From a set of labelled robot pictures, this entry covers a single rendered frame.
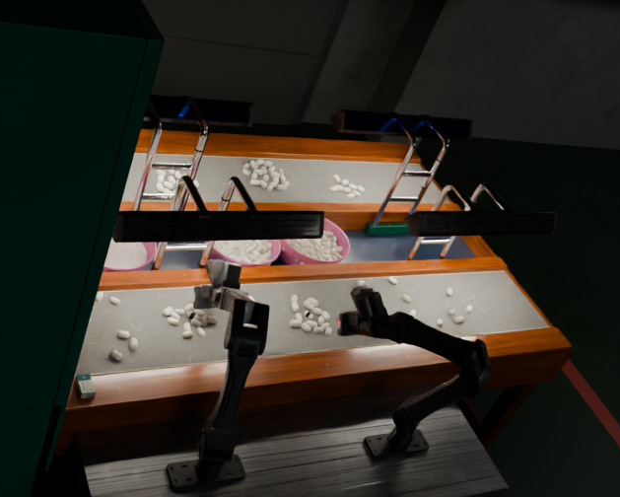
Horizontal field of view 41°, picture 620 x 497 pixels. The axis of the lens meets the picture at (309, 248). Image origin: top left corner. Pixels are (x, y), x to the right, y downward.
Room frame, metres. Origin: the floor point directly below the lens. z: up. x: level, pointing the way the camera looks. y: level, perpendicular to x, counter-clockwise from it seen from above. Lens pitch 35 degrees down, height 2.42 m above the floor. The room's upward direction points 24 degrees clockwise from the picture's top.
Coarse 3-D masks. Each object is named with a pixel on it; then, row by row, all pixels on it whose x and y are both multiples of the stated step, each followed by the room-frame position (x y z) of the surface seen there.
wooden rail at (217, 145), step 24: (144, 144) 2.51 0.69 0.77; (168, 144) 2.57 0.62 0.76; (192, 144) 2.64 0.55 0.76; (216, 144) 2.71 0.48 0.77; (240, 144) 2.78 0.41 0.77; (264, 144) 2.86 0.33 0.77; (288, 144) 2.94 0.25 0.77; (312, 144) 3.02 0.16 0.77; (336, 144) 3.11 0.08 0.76; (360, 144) 3.19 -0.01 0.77; (384, 144) 3.29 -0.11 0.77; (408, 144) 3.39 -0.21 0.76
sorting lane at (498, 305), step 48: (192, 288) 1.93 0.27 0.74; (240, 288) 2.03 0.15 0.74; (288, 288) 2.13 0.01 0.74; (336, 288) 2.23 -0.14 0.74; (384, 288) 2.35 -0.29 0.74; (432, 288) 2.47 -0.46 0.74; (480, 288) 2.60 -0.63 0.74; (96, 336) 1.59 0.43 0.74; (144, 336) 1.66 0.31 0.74; (192, 336) 1.74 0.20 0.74; (288, 336) 1.91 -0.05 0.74; (336, 336) 2.01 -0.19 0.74
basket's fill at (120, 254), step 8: (112, 240) 1.99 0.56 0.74; (112, 248) 1.95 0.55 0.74; (120, 248) 1.97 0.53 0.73; (128, 248) 1.98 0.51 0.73; (136, 248) 2.01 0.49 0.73; (144, 248) 2.02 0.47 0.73; (112, 256) 1.92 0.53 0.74; (120, 256) 1.93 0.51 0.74; (128, 256) 1.95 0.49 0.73; (136, 256) 1.96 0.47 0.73; (144, 256) 1.99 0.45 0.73; (104, 264) 1.88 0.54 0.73; (112, 264) 1.89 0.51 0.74; (120, 264) 1.90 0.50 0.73; (128, 264) 1.92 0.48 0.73; (136, 264) 1.93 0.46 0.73
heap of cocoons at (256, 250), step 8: (256, 240) 2.29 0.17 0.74; (264, 240) 2.31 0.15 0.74; (224, 248) 2.17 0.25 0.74; (232, 248) 2.21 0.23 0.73; (240, 248) 2.23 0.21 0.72; (248, 248) 2.23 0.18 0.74; (256, 248) 2.24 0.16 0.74; (264, 248) 2.26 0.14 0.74; (232, 256) 2.15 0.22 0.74; (240, 256) 2.17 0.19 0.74; (248, 256) 2.19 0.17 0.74; (256, 256) 2.21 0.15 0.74; (264, 256) 2.22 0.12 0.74
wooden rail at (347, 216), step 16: (128, 208) 2.13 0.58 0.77; (144, 208) 2.16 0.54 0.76; (160, 208) 2.20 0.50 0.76; (192, 208) 2.27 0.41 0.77; (208, 208) 2.31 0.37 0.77; (240, 208) 2.39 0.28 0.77; (272, 208) 2.47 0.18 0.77; (288, 208) 2.51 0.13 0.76; (304, 208) 2.56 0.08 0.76; (320, 208) 2.60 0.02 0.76; (336, 208) 2.65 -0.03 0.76; (352, 208) 2.70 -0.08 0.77; (368, 208) 2.74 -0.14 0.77; (400, 208) 2.84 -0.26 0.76; (448, 208) 3.01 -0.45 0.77; (336, 224) 2.64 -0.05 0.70; (352, 224) 2.69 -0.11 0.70
